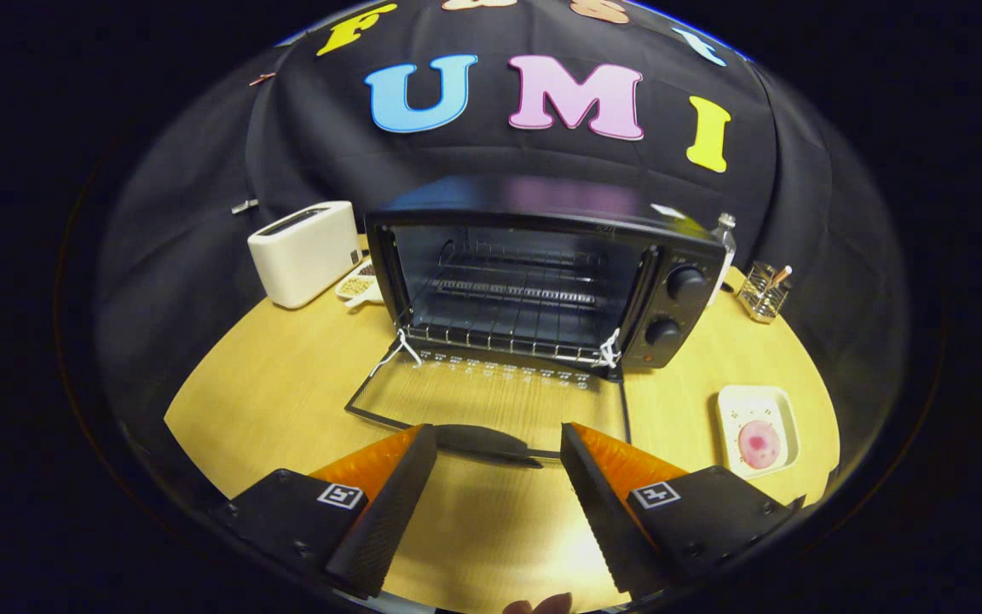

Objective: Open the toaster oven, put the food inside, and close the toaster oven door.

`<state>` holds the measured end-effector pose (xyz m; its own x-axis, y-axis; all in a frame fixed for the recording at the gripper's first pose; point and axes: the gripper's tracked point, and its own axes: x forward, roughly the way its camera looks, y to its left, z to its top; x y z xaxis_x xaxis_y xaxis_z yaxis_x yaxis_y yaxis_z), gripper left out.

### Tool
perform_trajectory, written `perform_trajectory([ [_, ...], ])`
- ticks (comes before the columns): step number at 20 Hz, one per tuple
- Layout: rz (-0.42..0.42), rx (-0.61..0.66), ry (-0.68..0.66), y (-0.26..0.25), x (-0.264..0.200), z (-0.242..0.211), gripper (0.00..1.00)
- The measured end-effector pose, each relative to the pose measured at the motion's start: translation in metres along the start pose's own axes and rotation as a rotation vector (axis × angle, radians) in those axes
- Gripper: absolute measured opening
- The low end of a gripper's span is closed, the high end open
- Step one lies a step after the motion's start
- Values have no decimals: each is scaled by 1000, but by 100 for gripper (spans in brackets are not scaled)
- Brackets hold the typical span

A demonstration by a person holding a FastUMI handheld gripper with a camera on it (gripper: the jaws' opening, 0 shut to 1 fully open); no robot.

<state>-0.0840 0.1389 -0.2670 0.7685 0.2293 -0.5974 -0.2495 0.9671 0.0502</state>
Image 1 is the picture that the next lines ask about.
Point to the cream food tray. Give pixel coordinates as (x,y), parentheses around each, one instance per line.
(734,405)

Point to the red clip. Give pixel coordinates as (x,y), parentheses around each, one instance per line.
(262,78)

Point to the white bread toaster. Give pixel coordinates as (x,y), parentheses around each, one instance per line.
(299,256)

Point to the black toaster oven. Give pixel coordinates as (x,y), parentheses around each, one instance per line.
(696,315)

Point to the pink ham slice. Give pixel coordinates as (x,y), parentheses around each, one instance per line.
(759,443)

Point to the plastic bottle with pink label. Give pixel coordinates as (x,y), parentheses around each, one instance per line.
(725,228)

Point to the small white dish of beans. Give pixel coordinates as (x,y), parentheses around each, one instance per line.
(357,286)

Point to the silver clip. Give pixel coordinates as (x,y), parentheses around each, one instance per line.
(245,206)

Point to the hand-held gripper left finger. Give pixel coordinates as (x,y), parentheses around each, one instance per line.
(393,512)

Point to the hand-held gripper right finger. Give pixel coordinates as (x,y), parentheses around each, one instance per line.
(602,512)

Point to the black backdrop cloth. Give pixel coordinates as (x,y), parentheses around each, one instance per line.
(201,213)

